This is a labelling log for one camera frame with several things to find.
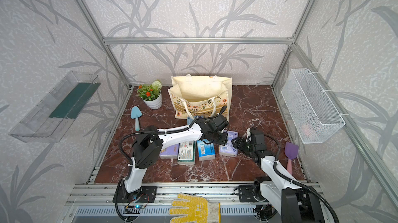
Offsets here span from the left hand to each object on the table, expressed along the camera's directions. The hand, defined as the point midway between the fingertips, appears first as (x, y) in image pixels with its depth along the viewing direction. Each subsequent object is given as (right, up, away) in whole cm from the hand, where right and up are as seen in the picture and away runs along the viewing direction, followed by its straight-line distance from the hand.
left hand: (226, 142), depth 86 cm
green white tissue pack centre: (-22, -5, -3) cm, 23 cm away
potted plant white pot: (-46, +20, +17) cm, 53 cm away
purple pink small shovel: (+38, -6, +3) cm, 39 cm away
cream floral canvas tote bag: (-15, +26, +8) cm, 31 cm away
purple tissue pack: (+1, -3, -3) cm, 5 cm away
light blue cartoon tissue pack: (-22, +11, +9) cm, 26 cm away
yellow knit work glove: (-14, -26, -16) cm, 34 cm away
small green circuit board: (-44, -26, -15) cm, 53 cm away
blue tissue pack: (-11, -4, -5) cm, 13 cm away
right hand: (+5, -1, +2) cm, 6 cm away
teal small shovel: (-61, +14, +20) cm, 65 cm away
